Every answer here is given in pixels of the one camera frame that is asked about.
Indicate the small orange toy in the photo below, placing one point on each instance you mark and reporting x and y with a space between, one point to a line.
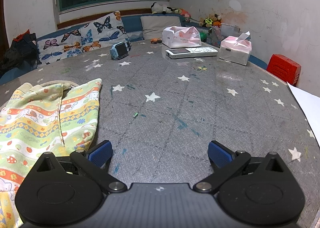
156 41

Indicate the brown wooden rail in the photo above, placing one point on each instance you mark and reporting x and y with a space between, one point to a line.
75 21

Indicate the black white plush toy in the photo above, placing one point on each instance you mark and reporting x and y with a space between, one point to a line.
160 8

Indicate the clear plastic box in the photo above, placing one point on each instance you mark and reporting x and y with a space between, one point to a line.
228 29

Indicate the plain grey pillow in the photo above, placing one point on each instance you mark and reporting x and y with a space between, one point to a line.
160 25

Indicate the pink white plastic container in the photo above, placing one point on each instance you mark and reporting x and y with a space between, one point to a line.
180 37

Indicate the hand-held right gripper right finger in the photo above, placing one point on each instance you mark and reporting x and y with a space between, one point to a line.
220 153

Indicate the pastel striped print children's cardigan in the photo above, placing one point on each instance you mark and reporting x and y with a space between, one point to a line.
37 118

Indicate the white paper sheet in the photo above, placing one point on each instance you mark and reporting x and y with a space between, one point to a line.
306 105

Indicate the dark clothes pile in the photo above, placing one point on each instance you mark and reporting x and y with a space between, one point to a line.
20 50

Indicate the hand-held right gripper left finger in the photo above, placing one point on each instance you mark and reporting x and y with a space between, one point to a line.
101 152

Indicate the red box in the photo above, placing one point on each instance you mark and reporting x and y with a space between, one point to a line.
283 67

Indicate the flat white device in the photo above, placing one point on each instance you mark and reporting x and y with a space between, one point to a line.
192 52

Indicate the small pink white tissue pack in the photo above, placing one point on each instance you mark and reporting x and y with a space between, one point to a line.
235 50

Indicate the grey star pattern mat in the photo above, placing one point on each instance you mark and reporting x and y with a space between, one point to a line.
175 93

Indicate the brown teddy bear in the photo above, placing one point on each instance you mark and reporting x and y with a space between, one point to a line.
211 19

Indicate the butterfly print pillow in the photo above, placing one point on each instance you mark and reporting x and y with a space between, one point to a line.
82 35

